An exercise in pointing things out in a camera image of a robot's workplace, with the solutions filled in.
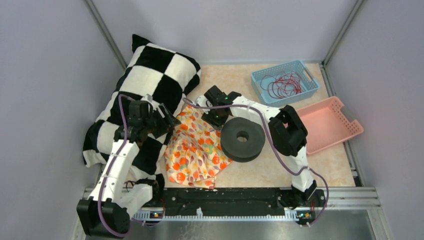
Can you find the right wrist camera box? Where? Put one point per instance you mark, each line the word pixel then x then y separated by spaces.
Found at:
pixel 202 101

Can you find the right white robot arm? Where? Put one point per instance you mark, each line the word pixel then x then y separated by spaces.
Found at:
pixel 286 135

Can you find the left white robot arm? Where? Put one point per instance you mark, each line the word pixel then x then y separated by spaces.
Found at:
pixel 108 211

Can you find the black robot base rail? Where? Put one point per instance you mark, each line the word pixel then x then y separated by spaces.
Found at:
pixel 274 201

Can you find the pink plastic basket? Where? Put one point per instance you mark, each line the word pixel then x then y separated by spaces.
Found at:
pixel 327 124

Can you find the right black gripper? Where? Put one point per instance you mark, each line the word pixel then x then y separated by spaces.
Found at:
pixel 207 117

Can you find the dark grey cable spool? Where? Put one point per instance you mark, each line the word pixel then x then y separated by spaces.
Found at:
pixel 242 140

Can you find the floral orange cloth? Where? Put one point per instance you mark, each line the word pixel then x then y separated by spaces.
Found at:
pixel 194 155

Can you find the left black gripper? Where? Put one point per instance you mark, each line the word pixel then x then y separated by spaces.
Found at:
pixel 168 121

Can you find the black white checkered pillow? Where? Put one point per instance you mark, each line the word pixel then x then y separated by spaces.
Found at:
pixel 166 75

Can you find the blue plastic basket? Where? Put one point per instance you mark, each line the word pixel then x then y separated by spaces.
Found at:
pixel 284 84

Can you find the white slotted cable duct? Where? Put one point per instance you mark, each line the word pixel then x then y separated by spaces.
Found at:
pixel 144 216

